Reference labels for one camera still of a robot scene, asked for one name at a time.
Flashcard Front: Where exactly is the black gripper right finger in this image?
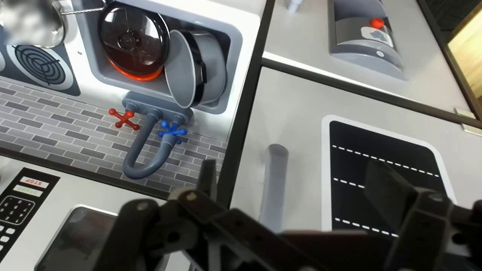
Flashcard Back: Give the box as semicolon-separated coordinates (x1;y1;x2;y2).
365;160;482;271

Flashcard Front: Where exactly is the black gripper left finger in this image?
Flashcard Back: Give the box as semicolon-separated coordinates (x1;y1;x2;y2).
92;159;283;271

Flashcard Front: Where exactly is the grey chalkboard door handle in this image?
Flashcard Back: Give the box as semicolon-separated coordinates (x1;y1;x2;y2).
259;144;291;234

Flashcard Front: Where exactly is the white fridge door with chalkboard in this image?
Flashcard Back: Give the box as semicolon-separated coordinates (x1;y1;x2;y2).
229;67;482;243

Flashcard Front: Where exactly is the white fridge door with dispenser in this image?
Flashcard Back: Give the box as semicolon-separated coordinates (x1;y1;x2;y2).
262;0;479;119

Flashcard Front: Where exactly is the grey toy faucet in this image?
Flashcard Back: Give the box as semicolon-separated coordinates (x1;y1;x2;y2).
121;94;194;181

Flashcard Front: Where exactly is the toy microwave with keypad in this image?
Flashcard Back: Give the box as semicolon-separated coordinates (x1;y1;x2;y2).
0;156;172;271

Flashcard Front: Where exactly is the toy kitchen playset body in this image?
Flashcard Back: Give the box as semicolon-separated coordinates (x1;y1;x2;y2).
0;0;482;271

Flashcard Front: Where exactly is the grey toy pot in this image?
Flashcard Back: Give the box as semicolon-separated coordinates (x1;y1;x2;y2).
164;29;229;110

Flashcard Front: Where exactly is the grey toy water dispenser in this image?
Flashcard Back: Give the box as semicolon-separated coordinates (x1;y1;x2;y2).
329;0;405;82

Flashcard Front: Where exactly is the red rimmed pan glass lid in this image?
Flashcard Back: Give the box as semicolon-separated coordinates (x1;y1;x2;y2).
97;2;172;85

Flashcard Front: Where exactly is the printed spiral stove burner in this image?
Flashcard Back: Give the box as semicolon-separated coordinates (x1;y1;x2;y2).
5;35;82;97

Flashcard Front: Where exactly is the shiny steel toy bowl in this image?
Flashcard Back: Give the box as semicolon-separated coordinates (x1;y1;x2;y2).
0;0;68;50

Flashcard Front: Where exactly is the blue cross tap handle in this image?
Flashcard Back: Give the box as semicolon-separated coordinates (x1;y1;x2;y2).
157;119;190;148

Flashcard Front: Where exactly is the red cross tap handle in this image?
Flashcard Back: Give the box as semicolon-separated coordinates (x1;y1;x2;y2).
107;107;143;133

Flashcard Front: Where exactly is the grey dispenser door handle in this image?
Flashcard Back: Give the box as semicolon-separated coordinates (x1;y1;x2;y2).
285;0;304;14

